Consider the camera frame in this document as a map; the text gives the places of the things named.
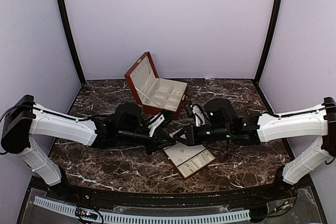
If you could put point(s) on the white slotted cable duct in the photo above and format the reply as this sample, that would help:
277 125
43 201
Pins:
142 215

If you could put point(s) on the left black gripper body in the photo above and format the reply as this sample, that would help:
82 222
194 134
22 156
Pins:
149 148

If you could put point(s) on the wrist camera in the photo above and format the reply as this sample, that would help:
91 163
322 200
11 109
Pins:
194 111
162 119

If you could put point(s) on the black front table rail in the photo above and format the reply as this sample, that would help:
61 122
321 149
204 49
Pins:
106 199

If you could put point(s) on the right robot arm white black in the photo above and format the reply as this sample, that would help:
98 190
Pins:
218 121

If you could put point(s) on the black frame post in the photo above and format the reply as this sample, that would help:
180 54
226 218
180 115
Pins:
268 41
70 41

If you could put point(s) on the left black frame post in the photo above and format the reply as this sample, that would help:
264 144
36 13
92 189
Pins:
70 41

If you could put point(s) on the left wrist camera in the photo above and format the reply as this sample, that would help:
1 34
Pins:
162 119

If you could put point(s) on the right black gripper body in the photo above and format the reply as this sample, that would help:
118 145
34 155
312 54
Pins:
195 139

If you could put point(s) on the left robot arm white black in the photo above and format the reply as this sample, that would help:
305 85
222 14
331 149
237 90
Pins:
28 118

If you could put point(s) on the red jewelry tray cream insert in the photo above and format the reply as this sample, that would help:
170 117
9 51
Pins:
189 160

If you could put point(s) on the right black frame post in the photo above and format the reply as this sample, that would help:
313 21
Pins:
268 41

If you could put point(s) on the red wooden jewelry box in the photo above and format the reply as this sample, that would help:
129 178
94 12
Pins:
152 92

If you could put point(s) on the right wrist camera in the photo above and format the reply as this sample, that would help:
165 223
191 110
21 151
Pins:
194 111

